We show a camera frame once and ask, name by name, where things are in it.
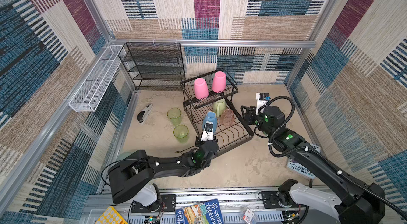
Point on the white wire mesh basket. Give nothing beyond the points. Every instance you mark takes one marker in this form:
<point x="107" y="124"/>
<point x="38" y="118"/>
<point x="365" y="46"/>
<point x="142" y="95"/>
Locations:
<point x="91" y="91"/>

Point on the pink plastic cup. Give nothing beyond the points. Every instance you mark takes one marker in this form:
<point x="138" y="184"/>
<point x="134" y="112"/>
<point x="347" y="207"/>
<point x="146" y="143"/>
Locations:
<point x="219" y="82"/>
<point x="201" y="89"/>

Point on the pink translucent glass cup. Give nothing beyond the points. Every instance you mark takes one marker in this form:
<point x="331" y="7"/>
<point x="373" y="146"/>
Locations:
<point x="228" y="118"/>

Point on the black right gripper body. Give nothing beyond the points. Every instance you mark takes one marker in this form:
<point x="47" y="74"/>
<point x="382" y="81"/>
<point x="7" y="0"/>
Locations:
<point x="251" y="115"/>

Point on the grey black stapler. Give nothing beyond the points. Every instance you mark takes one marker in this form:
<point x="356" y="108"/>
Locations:
<point x="144" y="113"/>

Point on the green glass cup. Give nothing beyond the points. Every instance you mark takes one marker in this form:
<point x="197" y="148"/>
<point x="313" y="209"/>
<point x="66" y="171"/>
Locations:
<point x="174" y="115"/>
<point x="181" y="133"/>

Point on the teal cup behind arm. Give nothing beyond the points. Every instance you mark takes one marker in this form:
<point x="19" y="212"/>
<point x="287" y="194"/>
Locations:
<point x="123" y="156"/>

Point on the light green ceramic mug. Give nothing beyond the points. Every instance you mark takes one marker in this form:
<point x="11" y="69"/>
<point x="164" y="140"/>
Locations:
<point x="219" y="107"/>

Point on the black mesh shelf unit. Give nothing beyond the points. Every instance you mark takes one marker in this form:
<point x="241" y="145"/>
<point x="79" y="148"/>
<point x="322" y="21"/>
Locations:
<point x="154" y="66"/>

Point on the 91-storey treehouse book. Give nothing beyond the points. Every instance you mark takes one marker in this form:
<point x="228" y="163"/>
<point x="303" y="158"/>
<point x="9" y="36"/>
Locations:
<point x="207" y="212"/>

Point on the black two-tier dish rack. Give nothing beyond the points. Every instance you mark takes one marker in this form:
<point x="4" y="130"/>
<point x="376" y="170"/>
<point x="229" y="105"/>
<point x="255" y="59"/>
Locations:
<point x="230" y="134"/>

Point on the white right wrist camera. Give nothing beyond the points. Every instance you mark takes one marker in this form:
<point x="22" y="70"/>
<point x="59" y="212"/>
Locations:
<point x="261" y="100"/>

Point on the white blue-handled mug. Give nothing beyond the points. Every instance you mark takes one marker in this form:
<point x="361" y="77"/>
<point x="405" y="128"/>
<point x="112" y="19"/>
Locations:
<point x="210" y="118"/>

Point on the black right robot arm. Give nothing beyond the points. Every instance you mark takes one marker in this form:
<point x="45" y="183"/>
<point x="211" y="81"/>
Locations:
<point x="352" y="201"/>

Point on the yellow patterned card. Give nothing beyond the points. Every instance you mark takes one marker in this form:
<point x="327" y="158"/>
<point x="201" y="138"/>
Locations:
<point x="111" y="216"/>

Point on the small clear plastic box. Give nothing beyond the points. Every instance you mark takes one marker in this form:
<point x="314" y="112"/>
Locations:
<point x="248" y="216"/>

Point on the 143-storey treehouse book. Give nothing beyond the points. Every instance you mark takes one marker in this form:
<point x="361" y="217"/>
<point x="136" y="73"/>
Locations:
<point x="298" y="168"/>

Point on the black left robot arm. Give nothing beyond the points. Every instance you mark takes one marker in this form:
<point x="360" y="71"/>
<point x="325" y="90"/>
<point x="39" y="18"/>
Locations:
<point x="129" y="176"/>

